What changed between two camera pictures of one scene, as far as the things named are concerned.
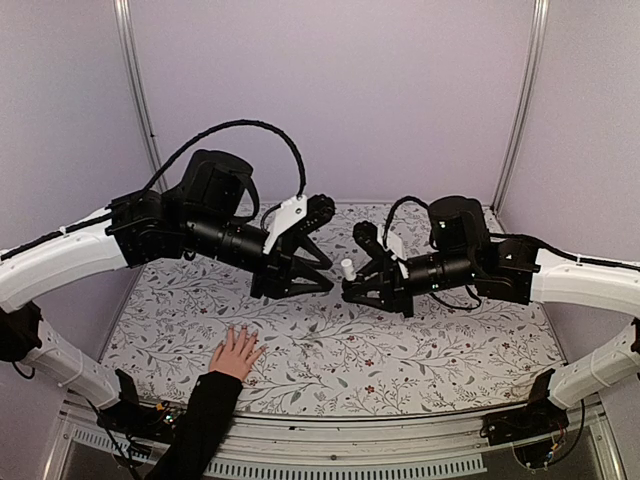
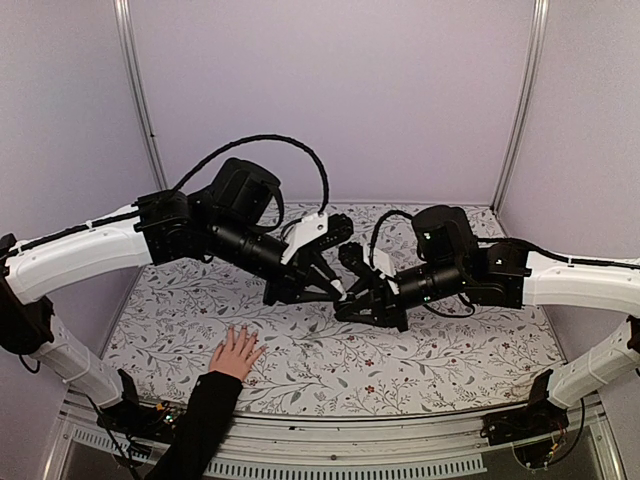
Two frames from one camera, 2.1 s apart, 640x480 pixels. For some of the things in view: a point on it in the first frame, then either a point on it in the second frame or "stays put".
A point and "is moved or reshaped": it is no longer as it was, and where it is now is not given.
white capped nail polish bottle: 349,270 is moved or reshaped
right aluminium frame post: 539,32 stays put
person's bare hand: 235,360 stays put
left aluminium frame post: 123,12 stays put
